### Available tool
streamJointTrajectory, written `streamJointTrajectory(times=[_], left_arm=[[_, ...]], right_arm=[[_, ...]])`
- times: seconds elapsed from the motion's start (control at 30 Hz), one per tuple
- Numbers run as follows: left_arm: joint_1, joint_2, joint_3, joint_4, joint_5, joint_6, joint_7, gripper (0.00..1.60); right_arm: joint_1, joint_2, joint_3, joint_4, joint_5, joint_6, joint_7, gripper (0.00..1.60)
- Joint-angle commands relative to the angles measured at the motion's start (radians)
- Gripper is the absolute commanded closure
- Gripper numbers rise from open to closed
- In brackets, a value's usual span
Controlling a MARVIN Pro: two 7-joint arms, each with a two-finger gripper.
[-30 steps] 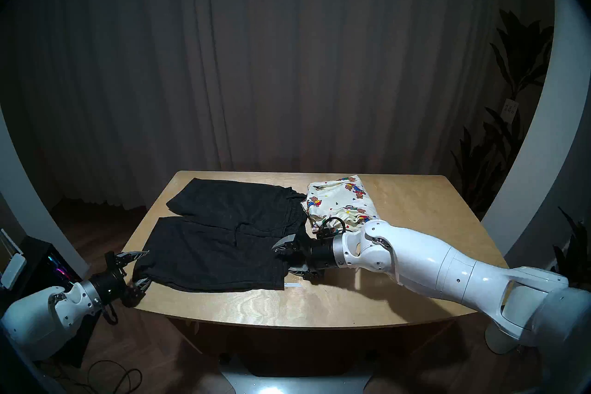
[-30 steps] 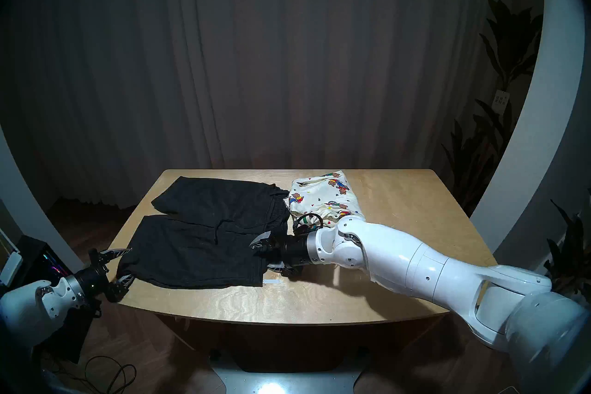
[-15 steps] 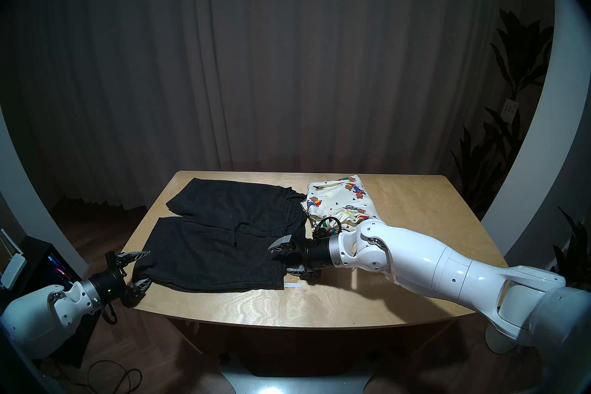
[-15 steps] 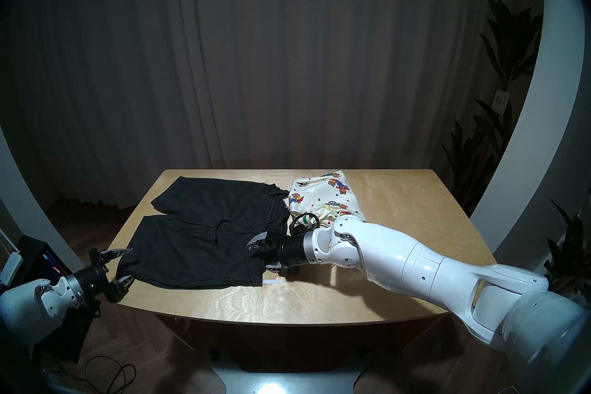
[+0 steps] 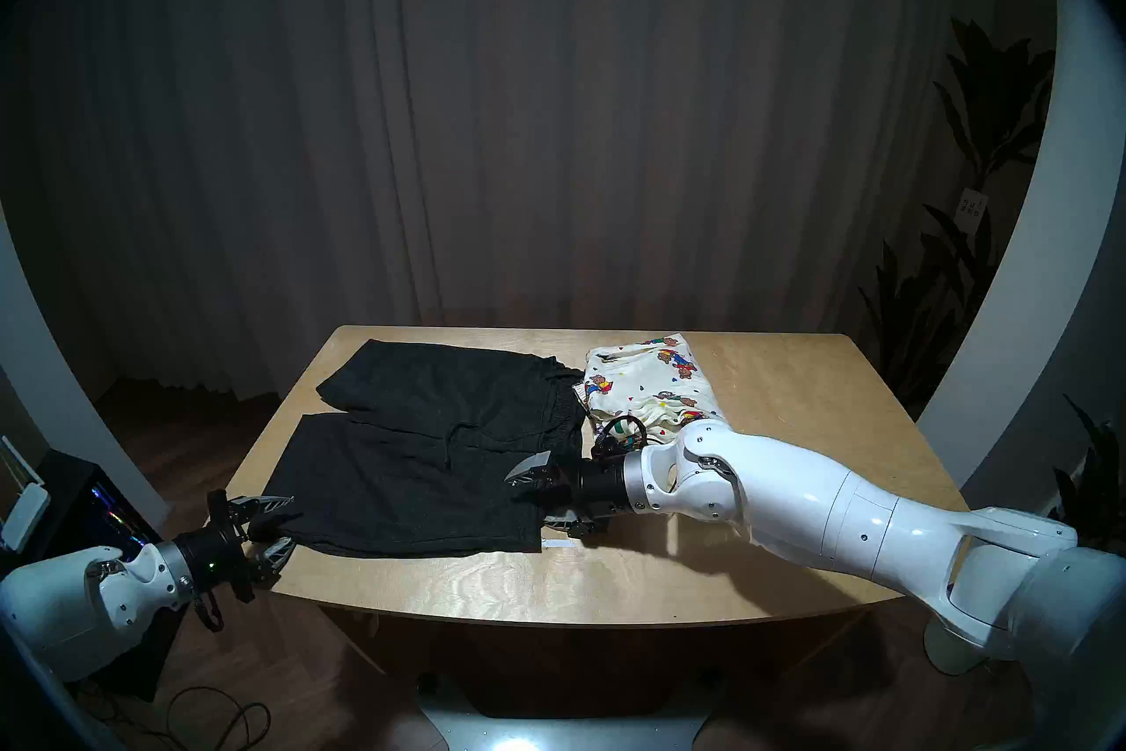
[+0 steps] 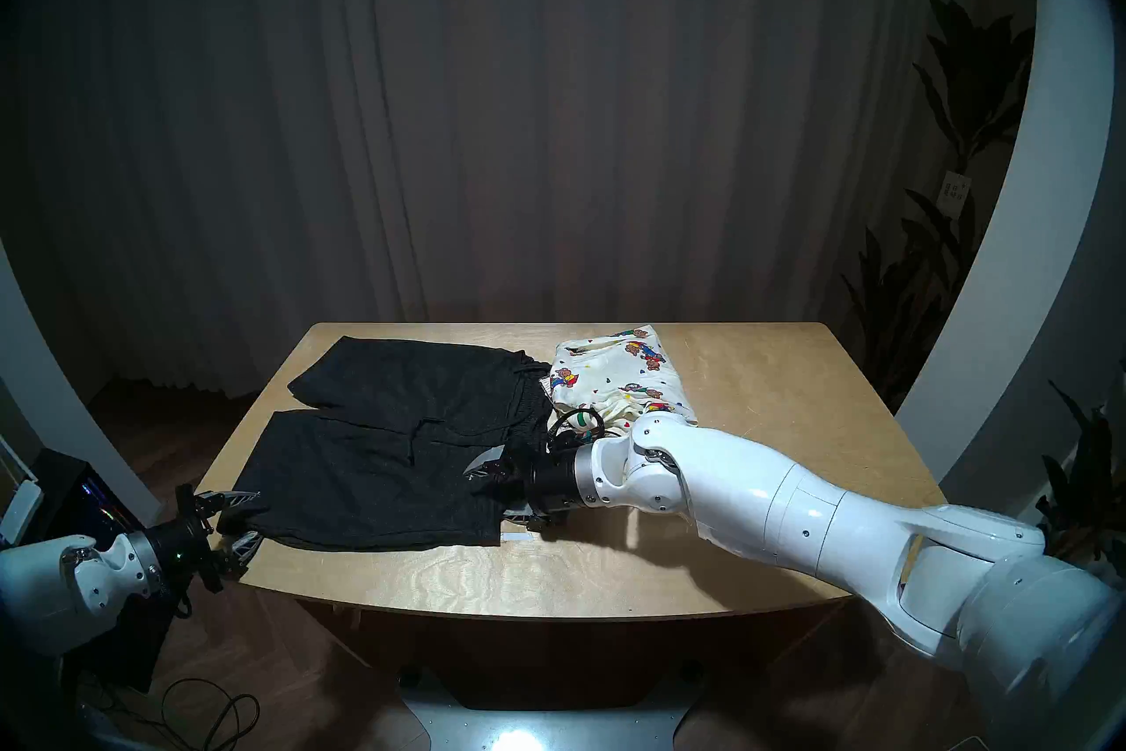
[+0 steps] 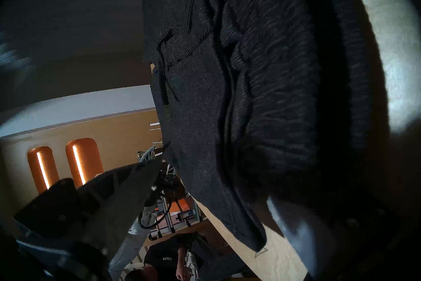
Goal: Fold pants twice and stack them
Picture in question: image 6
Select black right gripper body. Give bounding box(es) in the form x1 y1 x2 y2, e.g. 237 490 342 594
513 441 583 528

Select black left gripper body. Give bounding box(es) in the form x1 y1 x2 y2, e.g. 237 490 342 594
145 484 227 593

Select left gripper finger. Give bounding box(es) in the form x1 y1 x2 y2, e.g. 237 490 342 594
214 529 263 576
194 489 262 520

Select black drawstring shorts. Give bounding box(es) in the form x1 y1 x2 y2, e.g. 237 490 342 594
214 336 557 552

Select white bear print shorts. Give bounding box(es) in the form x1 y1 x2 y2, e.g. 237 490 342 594
550 324 700 442

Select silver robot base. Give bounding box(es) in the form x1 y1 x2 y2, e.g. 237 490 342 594
400 661 705 751

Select light wooden table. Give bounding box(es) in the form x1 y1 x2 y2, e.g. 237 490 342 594
161 321 955 711

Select white box device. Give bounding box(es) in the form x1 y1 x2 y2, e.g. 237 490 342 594
0 479 45 546

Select grey pleated curtain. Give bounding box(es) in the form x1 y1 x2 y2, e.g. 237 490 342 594
18 0 1039 400

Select small dark leafy plant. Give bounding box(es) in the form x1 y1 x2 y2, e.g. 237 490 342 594
1038 358 1126 565

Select tall dark leafy plant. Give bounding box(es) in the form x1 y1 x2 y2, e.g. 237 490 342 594
840 0 1037 407

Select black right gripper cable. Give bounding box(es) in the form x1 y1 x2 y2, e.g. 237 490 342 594
545 404 610 453

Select black floor cable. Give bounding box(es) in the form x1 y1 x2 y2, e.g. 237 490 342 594
79 674 262 751

